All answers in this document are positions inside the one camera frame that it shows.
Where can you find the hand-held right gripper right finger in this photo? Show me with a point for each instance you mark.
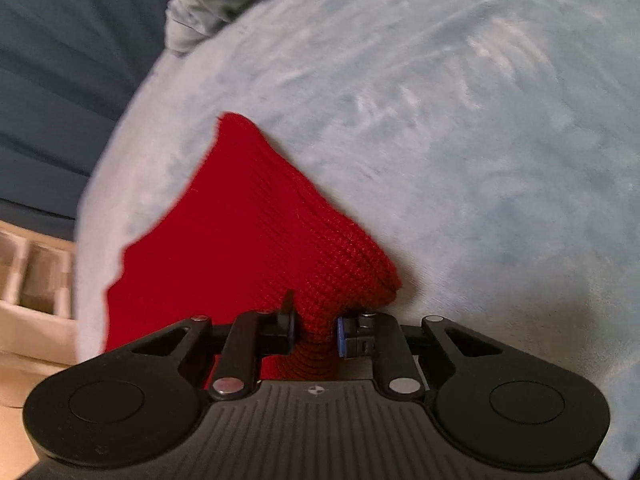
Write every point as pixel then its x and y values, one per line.
pixel 341 336

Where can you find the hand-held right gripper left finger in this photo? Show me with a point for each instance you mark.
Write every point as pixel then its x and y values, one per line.
pixel 288 331

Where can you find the red knit sweater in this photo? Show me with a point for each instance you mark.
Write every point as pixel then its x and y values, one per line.
pixel 250 235

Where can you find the light blue fleece blanket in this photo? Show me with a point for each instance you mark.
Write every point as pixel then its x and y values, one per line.
pixel 450 160

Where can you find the white compartment shelf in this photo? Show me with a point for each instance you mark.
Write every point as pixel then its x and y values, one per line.
pixel 30 285

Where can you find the dark blue curtain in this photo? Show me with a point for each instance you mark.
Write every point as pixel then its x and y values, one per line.
pixel 65 85

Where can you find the grey cloth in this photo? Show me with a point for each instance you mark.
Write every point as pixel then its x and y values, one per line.
pixel 215 0

